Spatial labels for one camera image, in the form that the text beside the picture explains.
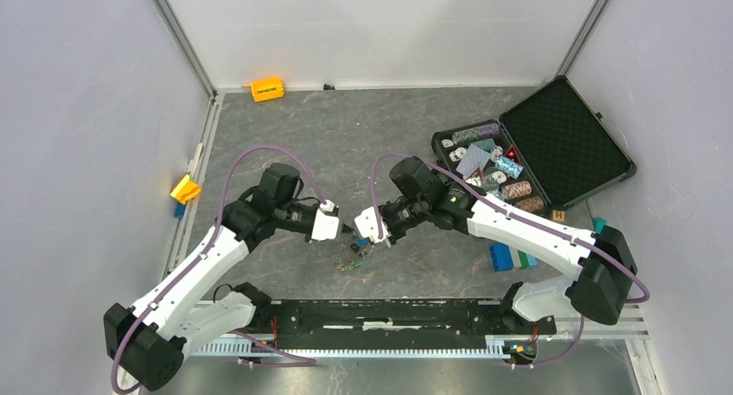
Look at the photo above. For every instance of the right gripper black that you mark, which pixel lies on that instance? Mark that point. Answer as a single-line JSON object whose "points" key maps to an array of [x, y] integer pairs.
{"points": [[394, 236]]}

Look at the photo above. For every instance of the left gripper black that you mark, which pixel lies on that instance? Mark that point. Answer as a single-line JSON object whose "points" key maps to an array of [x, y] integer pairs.
{"points": [[347, 228]]}

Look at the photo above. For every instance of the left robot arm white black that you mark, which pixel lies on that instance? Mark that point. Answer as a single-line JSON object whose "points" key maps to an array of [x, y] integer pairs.
{"points": [[151, 338]]}

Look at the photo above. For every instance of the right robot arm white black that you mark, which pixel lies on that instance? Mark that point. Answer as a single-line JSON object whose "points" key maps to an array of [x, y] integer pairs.
{"points": [[597, 272]]}

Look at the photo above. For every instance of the blue green white block stack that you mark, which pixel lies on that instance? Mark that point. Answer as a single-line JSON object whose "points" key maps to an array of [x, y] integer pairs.
{"points": [[507, 258]]}

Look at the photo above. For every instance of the yellow orange block at left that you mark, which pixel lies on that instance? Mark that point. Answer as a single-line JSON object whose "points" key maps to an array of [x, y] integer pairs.
{"points": [[185, 190]]}

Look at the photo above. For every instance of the small blue block at left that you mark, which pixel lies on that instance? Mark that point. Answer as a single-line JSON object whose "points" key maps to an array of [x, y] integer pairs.
{"points": [[179, 211]]}

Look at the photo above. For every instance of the orange box at back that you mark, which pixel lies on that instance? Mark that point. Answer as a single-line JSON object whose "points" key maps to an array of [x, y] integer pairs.
{"points": [[267, 89]]}

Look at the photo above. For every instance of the small wooden letter cube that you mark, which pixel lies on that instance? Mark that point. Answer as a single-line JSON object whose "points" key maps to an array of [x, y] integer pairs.
{"points": [[558, 216]]}

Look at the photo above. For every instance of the black poker chip case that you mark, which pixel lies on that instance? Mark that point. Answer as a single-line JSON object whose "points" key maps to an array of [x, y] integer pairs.
{"points": [[565, 152]]}

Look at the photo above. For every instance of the small teal cube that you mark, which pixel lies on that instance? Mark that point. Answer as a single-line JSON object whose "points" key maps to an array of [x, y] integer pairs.
{"points": [[598, 224]]}

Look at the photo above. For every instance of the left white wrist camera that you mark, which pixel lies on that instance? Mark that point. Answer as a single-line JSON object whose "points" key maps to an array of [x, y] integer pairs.
{"points": [[327, 224]]}

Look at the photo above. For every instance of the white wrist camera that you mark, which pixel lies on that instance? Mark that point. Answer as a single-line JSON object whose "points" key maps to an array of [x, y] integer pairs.
{"points": [[327, 224], [371, 227]]}

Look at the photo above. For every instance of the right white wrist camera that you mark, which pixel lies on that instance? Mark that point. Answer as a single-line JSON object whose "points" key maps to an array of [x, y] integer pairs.
{"points": [[371, 227]]}

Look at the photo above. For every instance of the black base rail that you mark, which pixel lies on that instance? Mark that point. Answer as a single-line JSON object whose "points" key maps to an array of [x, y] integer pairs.
{"points": [[453, 323]]}

